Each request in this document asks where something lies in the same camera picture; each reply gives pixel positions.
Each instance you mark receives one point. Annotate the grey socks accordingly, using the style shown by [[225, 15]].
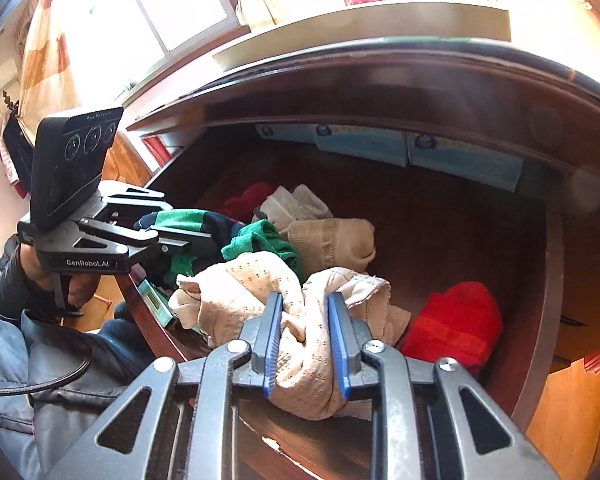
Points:
[[295, 202]]

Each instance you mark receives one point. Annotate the small green box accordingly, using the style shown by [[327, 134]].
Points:
[[156, 302]]

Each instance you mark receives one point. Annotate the beige dotted underwear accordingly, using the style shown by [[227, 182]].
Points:
[[305, 365]]

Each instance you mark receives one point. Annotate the wide beige window curtain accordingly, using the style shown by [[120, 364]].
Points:
[[45, 50]]

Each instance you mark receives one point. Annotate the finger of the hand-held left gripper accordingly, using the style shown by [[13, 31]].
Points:
[[180, 246], [135, 196]]

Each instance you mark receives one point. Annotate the shallow cardboard tray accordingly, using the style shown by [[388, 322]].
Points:
[[360, 30]]

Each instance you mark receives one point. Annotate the bright red fleece cloth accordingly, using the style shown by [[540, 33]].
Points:
[[455, 325]]

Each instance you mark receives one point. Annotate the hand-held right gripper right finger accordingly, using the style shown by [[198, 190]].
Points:
[[337, 345]]

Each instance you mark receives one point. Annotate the dark hanging garment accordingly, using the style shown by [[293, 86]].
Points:
[[15, 155]]

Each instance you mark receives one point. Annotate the tan sock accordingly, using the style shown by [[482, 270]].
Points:
[[330, 245]]

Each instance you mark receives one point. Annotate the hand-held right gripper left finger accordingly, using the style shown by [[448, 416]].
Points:
[[272, 345]]

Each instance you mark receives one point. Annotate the person's left forearm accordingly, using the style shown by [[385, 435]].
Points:
[[10, 275]]

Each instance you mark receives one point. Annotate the dark framed window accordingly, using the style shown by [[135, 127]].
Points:
[[130, 25]]

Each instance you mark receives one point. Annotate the green striped underwear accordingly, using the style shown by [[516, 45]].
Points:
[[260, 240]]

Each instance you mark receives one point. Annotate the person's left hand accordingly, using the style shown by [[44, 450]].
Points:
[[77, 290]]

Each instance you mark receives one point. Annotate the maroon cloth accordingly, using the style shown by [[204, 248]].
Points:
[[245, 200]]

